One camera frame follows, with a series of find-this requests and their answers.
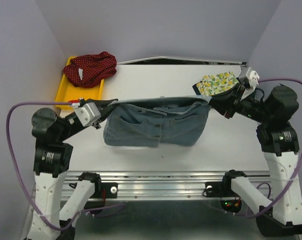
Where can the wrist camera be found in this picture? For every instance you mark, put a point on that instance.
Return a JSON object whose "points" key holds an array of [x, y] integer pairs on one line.
{"points": [[87, 114], [249, 78]]}

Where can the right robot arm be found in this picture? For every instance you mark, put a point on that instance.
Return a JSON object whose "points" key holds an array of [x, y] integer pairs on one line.
{"points": [[281, 216]]}

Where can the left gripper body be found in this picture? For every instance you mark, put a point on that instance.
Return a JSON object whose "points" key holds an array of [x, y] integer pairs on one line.
{"points": [[70, 118]]}

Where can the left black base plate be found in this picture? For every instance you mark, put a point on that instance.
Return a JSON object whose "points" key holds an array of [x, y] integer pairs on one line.
{"points": [[106, 190]]}

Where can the red polka dot skirt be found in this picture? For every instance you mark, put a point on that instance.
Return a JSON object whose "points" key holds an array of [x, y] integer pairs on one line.
{"points": [[87, 71]]}

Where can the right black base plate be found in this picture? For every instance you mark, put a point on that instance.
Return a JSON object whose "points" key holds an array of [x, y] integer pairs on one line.
{"points": [[228, 200]]}

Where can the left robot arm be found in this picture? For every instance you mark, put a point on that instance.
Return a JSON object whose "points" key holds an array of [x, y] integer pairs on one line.
{"points": [[52, 160]]}

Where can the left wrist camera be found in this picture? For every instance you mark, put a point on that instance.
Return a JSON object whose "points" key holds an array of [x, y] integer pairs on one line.
{"points": [[87, 114]]}

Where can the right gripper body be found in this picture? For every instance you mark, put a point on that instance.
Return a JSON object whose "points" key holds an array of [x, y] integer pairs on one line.
{"points": [[244, 107]]}

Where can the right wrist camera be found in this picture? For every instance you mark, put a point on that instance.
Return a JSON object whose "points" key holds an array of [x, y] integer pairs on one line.
{"points": [[249, 78]]}

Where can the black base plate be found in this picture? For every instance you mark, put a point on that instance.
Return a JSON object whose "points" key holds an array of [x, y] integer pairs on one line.
{"points": [[106, 190], [228, 200]]}

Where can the light blue denim skirt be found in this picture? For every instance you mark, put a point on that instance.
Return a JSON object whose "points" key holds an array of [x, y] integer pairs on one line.
{"points": [[150, 122]]}

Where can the lemon print skirt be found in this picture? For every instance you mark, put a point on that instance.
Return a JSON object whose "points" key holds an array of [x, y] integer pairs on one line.
{"points": [[211, 85]]}

